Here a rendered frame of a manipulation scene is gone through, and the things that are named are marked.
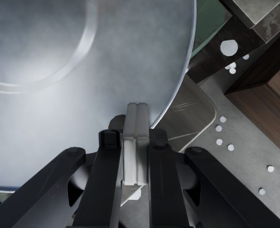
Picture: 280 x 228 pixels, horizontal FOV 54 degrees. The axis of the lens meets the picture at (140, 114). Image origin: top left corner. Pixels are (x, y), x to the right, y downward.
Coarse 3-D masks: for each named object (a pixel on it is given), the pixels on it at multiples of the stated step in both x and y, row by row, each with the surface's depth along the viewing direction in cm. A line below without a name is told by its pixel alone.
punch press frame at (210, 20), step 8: (200, 0) 36; (208, 0) 36; (216, 0) 36; (200, 8) 36; (208, 8) 36; (216, 8) 36; (224, 8) 36; (200, 16) 36; (208, 16) 36; (216, 16) 36; (224, 16) 36; (200, 24) 36; (208, 24) 36; (216, 24) 36; (200, 32) 36; (208, 32) 36; (216, 32) 41; (200, 40) 36; (208, 40) 44; (200, 48) 46; (192, 56) 47; (0, 200) 36
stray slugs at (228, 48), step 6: (222, 42) 36; (228, 42) 36; (234, 42) 36; (222, 48) 36; (228, 48) 36; (234, 48) 36; (228, 54) 36; (138, 192) 36; (132, 198) 36; (138, 198) 36
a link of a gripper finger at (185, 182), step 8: (152, 128) 18; (160, 128) 18; (152, 136) 17; (160, 136) 17; (176, 152) 15; (176, 160) 14; (184, 168) 14; (184, 176) 14; (192, 176) 14; (184, 184) 14; (192, 184) 14; (200, 184) 14
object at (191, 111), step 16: (192, 80) 22; (176, 96) 22; (192, 96) 22; (176, 112) 22; (192, 112) 22; (208, 112) 22; (112, 128) 23; (176, 128) 22; (192, 128) 22; (176, 144) 22; (128, 192) 22
